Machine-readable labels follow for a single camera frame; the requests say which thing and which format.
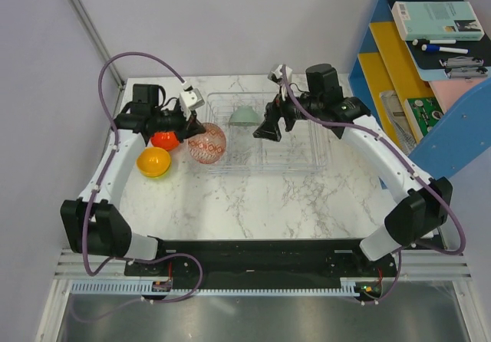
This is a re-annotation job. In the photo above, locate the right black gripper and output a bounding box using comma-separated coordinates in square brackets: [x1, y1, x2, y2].
[253, 83, 322, 143]

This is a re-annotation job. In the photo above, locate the red patterned glass bowl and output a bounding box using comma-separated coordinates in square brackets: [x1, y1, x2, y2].
[187, 123, 226, 164]

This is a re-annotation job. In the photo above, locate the green ceramic bowl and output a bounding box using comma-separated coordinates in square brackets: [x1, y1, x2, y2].
[228, 106, 260, 127]

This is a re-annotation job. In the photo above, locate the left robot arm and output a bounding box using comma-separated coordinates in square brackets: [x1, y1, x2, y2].
[61, 84, 205, 275]

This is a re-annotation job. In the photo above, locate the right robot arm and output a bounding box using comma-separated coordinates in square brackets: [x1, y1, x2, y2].
[253, 64, 452, 276]

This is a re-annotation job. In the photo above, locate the clear plastic dish rack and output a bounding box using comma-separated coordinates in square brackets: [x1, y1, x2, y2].
[199, 91, 333, 176]

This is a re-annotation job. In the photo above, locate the red plastic bowl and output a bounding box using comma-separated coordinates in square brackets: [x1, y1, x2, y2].
[150, 132, 180, 151]

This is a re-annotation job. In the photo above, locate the green plastic bowl underneath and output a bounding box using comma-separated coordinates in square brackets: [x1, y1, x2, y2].
[143, 166, 172, 180]

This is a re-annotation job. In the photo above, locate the yellow plastic bowl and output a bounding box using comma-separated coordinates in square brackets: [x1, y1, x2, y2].
[136, 146, 172, 178]

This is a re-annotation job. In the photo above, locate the clear bag with spiral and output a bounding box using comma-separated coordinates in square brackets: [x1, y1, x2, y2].
[379, 90, 417, 155]

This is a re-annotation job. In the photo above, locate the green circuit board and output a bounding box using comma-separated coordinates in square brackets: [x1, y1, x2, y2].
[403, 97, 443, 143]

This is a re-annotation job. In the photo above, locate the blue wooden shelf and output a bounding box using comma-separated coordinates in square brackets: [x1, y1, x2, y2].
[348, 0, 490, 186]

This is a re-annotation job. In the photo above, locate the white marker black cap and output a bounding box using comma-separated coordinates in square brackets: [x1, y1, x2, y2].
[412, 39, 456, 46]

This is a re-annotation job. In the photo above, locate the black clipboard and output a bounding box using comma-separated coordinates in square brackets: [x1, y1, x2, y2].
[387, 0, 490, 70]

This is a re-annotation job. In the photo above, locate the white marker blue cap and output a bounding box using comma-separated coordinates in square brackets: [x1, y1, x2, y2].
[421, 44, 469, 54]

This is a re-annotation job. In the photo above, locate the lower grey binder clip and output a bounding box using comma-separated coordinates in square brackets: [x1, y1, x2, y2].
[444, 66, 488, 80]

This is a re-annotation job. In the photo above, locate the grey binder clip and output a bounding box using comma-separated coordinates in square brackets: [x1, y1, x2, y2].
[444, 66, 488, 80]
[439, 56, 484, 68]

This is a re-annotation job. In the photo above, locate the upper grey binder clip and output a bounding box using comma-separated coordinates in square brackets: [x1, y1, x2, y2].
[439, 56, 484, 68]

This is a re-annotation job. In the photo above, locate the light green book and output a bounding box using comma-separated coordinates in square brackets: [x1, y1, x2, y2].
[391, 2, 485, 41]

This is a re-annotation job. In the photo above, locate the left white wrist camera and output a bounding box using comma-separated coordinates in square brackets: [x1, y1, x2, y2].
[179, 87, 205, 120]

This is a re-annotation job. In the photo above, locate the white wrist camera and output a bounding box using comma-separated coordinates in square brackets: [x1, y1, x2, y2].
[268, 64, 292, 87]
[179, 87, 205, 120]

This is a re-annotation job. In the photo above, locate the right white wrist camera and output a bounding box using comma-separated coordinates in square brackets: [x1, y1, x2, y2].
[268, 64, 292, 87]

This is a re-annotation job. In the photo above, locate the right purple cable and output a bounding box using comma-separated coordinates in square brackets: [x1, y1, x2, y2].
[279, 64, 467, 306]

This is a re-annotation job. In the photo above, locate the purple cable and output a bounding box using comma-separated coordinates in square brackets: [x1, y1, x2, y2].
[279, 64, 467, 306]
[71, 51, 203, 322]

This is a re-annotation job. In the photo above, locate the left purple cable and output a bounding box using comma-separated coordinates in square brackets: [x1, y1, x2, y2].
[71, 51, 203, 322]

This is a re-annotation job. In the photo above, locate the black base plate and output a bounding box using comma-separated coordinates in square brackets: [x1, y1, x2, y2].
[124, 239, 397, 288]

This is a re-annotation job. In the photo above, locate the white slotted cable duct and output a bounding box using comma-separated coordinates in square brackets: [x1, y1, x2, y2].
[70, 279, 359, 297]

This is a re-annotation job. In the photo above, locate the aluminium frame rail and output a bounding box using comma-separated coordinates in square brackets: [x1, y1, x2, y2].
[53, 248, 473, 280]

